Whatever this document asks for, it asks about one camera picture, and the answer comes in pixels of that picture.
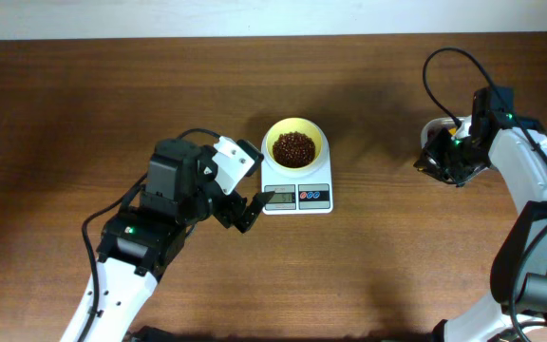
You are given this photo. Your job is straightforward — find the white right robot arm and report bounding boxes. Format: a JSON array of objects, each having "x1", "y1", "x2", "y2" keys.
[{"x1": 414, "y1": 87, "x2": 547, "y2": 341}]

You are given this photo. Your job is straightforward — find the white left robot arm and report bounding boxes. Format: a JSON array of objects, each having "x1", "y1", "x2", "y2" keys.
[{"x1": 62, "y1": 137, "x2": 273, "y2": 341}]

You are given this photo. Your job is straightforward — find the white digital kitchen scale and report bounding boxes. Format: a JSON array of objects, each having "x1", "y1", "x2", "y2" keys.
[{"x1": 261, "y1": 134, "x2": 333, "y2": 215}]

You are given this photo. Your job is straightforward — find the adzuki beans in bowl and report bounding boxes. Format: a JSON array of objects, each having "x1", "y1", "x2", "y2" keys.
[{"x1": 273, "y1": 132, "x2": 316, "y2": 168}]

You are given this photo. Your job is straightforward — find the yellow plastic bowl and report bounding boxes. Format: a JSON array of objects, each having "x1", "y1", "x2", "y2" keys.
[{"x1": 262, "y1": 118, "x2": 325, "y2": 172}]

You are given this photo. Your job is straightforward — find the clear plastic container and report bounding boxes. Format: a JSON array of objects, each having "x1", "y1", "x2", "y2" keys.
[{"x1": 421, "y1": 118, "x2": 457, "y2": 163}]

